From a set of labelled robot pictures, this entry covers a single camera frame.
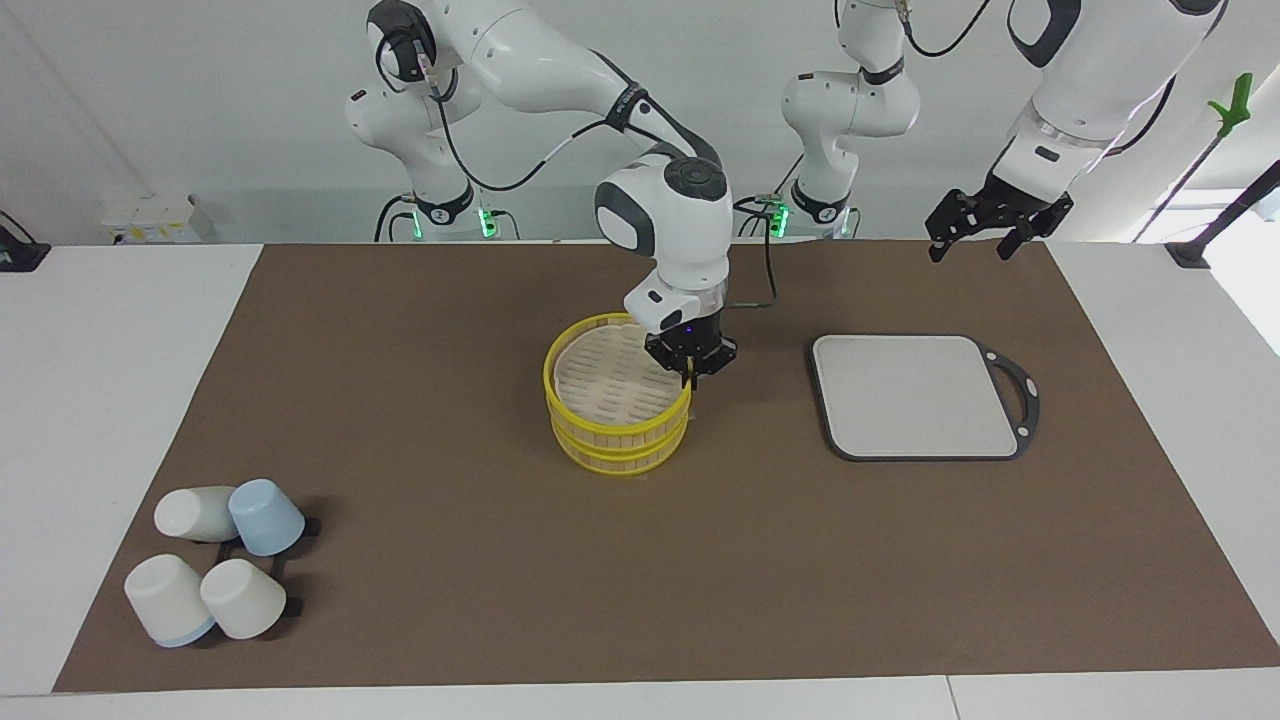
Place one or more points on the white cutting board grey frame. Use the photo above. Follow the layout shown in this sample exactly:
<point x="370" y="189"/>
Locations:
<point x="915" y="395"/>

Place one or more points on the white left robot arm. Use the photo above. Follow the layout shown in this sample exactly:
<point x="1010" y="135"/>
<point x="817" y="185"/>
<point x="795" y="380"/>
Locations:
<point x="1090" y="90"/>

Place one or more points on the white wall box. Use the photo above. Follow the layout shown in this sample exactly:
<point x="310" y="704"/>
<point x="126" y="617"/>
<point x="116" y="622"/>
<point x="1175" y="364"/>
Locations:
<point x="155" y="220"/>

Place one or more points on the light blue plastic cup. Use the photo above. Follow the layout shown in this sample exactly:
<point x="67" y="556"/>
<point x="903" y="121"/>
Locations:
<point x="265" y="517"/>

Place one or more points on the white plastic cup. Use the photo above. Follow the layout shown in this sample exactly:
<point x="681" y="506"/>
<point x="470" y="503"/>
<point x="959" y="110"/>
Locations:
<point x="243" y="598"/>

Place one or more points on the black pole stand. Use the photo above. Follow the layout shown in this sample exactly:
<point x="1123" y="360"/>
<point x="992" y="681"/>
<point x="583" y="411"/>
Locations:
<point x="1190" y="252"/>

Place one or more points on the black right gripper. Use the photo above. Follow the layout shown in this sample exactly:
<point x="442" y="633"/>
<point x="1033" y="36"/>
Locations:
<point x="692" y="345"/>

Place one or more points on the green tipped stick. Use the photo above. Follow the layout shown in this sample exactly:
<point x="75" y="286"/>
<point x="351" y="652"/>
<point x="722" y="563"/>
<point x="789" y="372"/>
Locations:
<point x="1235" y="105"/>

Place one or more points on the yellow bamboo steamer basket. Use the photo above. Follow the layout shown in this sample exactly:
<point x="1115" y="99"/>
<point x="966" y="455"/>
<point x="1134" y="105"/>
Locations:
<point x="610" y="432"/>
<point x="620" y="462"/>

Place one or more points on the black cup rack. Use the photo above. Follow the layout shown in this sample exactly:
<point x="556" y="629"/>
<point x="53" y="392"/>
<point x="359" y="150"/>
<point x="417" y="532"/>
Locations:
<point x="294" y="606"/>

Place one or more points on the black clamp mount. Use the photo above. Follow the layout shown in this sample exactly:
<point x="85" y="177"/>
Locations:
<point x="20" y="255"/>

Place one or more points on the brown table mat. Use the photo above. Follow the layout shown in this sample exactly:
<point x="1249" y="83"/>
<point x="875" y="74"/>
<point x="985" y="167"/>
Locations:
<point x="700" y="560"/>

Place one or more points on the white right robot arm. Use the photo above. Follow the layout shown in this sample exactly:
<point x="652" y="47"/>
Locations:
<point x="690" y="250"/>

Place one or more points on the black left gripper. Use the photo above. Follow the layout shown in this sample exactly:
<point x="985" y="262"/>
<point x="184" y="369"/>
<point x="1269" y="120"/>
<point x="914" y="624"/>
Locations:
<point x="1020" y="205"/>

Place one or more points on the white mesh steamer liner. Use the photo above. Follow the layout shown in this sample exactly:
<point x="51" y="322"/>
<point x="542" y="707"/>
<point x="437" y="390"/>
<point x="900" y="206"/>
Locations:
<point x="600" y="385"/>

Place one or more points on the white cup with blue rim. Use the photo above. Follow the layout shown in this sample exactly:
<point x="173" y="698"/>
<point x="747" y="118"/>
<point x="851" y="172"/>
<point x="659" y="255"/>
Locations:
<point x="165" y="598"/>
<point x="190" y="513"/>

